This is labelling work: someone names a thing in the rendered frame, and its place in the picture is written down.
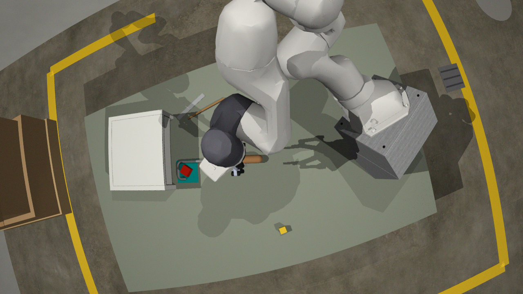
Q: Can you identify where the red block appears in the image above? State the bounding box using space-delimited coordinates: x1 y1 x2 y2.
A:
180 165 193 177

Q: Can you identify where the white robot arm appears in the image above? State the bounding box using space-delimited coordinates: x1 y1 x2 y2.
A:
199 0 410 182

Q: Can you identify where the grey flat bar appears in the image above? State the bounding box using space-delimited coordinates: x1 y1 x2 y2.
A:
177 93 205 120

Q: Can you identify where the teal square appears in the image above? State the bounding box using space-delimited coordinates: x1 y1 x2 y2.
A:
178 163 199 183

